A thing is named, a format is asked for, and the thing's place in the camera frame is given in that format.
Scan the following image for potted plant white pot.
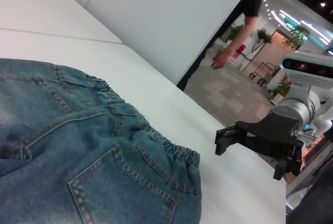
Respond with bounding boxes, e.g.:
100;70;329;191
270;77;292;105

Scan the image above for leafy green indoor plant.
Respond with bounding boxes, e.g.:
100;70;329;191
282;25;311;50

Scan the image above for dark grey bulky object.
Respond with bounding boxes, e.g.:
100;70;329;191
286;177;333;224

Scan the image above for silver right wrist cable plug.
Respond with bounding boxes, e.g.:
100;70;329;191
295;127;317;141

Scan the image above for tall green indoor plant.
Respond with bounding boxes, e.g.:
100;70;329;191
256;28;273;53

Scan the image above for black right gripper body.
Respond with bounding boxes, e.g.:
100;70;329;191
235;110;304;160

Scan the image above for bystander bare hand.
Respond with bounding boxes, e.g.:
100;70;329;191
211;51;231;70

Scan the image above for pink sign board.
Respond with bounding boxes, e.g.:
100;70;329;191
235;44;247;58

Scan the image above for bystander bare forearm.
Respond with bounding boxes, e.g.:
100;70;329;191
225;12;258;56

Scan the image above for metal frame trolley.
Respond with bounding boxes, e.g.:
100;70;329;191
249;61;277;85

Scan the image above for blue denim shorts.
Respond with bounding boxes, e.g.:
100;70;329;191
0;58;202;224

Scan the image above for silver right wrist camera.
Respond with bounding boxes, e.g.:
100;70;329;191
280;50;333;99

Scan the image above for dark green indoor plant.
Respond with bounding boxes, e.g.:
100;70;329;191
226;25;244;43

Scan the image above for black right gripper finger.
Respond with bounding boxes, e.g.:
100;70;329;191
273;145;303;181
214;126;257;156

